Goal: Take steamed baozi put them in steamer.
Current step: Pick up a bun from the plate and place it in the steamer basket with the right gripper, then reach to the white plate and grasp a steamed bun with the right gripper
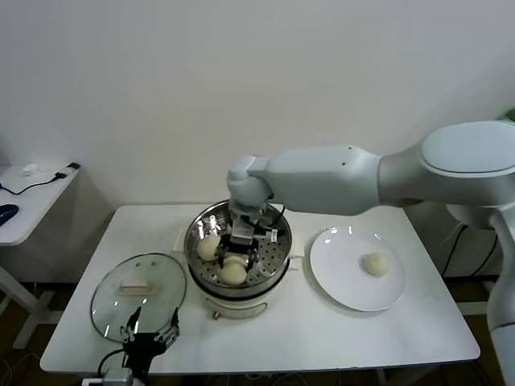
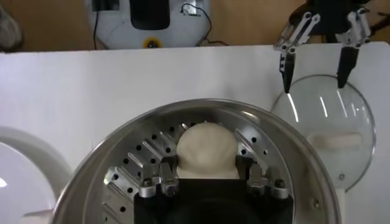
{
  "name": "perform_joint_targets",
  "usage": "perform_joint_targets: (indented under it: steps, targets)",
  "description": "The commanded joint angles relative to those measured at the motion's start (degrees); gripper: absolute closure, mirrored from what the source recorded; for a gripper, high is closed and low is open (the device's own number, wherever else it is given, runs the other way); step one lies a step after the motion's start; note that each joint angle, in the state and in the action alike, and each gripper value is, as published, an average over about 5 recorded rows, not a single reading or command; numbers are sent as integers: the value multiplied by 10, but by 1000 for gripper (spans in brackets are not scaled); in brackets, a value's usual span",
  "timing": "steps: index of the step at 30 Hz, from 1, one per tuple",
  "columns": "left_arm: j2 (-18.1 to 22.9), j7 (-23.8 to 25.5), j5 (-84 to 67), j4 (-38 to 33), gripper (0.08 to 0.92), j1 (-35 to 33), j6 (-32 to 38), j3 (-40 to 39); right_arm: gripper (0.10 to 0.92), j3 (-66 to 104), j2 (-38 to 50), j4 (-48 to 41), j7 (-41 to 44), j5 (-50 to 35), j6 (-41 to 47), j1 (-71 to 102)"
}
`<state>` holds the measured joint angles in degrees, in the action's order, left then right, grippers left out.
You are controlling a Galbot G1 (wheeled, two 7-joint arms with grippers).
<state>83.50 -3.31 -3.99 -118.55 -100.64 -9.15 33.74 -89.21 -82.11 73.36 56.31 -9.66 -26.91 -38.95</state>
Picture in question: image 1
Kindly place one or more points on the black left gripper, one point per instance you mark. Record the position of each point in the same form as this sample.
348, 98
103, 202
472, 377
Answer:
142, 347

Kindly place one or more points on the small white object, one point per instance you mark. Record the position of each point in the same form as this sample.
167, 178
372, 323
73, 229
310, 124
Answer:
32, 171

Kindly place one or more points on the perforated steel steamer basket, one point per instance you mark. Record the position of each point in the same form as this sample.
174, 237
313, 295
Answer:
273, 249

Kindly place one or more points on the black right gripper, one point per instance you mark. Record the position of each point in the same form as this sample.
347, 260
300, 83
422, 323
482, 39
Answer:
241, 247

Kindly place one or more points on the white steamed baozi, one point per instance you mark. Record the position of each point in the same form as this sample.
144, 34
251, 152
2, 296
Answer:
232, 275
207, 247
376, 264

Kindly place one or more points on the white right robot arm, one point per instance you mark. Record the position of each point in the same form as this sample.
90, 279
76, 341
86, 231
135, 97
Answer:
322, 181

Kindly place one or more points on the white side table with mouse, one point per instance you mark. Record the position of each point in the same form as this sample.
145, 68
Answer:
32, 209

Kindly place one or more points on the white round plate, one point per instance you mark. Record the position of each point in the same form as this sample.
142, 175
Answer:
342, 277

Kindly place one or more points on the blue computer mouse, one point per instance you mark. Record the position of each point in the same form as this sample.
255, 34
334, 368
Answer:
7, 213

